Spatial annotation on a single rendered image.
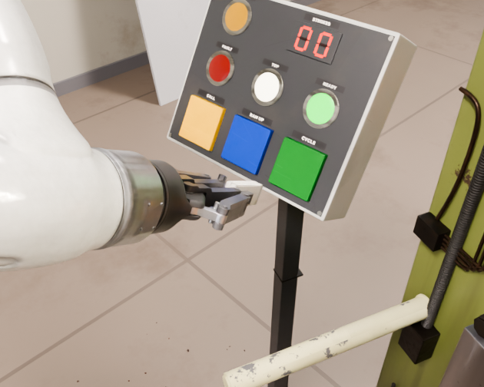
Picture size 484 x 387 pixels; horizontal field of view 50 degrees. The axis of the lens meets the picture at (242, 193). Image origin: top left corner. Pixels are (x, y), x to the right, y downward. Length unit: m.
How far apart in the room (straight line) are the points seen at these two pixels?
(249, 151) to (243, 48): 0.17
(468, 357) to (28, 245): 0.57
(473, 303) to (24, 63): 0.85
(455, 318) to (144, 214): 0.77
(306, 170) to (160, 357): 1.13
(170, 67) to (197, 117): 2.12
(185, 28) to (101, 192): 2.66
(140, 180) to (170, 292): 1.49
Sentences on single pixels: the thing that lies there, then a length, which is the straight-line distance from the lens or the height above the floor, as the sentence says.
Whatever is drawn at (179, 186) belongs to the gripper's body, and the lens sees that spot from 0.51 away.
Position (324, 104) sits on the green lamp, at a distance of 0.77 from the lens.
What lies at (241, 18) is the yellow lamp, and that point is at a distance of 0.88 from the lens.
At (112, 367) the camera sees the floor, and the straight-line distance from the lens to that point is 1.79.
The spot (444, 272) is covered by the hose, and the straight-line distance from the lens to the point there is 1.04.
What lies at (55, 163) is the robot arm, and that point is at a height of 1.25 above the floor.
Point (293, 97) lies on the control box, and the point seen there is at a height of 1.09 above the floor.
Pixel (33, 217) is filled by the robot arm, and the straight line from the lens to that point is 0.38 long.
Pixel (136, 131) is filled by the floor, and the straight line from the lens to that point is 2.80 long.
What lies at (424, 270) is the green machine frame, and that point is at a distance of 1.13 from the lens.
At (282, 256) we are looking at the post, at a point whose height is 0.67.
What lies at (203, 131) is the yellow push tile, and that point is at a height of 1.00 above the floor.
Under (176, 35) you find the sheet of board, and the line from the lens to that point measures 3.01.
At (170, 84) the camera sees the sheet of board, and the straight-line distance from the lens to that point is 3.02.
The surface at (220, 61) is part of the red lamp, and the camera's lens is 0.88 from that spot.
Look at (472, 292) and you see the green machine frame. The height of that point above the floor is 0.74.
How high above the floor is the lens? 1.47
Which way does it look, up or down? 39 degrees down
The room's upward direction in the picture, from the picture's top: straight up
